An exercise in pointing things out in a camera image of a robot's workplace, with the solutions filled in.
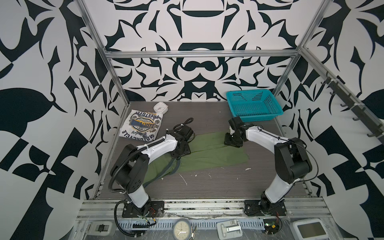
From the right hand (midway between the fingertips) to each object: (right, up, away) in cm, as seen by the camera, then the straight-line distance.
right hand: (228, 141), depth 94 cm
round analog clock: (-27, -34, -28) cm, 51 cm away
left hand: (-27, -5, -5) cm, 27 cm away
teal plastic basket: (+27, +25, +25) cm, 44 cm away
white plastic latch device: (-6, -35, -26) cm, 44 cm away
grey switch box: (-63, -33, -28) cm, 76 cm away
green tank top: (-13, -5, 0) cm, 14 cm away
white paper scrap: (+10, -15, -5) cm, 19 cm away
